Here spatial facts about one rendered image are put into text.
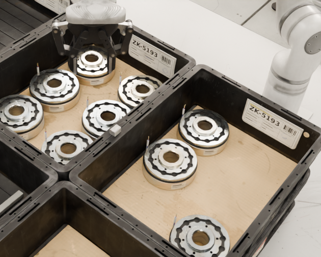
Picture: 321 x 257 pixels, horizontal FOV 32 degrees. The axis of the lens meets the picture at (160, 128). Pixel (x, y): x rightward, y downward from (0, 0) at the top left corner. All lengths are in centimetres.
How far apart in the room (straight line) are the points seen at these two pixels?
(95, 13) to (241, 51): 79
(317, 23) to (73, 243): 63
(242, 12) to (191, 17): 135
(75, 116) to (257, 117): 37
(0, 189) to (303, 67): 66
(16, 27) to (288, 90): 65
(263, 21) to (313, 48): 180
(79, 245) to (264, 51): 86
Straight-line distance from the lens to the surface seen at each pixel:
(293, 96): 126
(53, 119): 114
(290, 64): 119
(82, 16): 84
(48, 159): 94
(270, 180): 109
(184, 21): 165
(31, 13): 142
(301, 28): 115
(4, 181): 105
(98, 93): 119
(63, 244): 96
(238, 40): 161
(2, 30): 137
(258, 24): 294
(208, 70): 113
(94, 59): 125
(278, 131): 111
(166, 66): 119
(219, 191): 105
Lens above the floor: 165
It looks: 47 degrees down
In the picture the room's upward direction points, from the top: 8 degrees clockwise
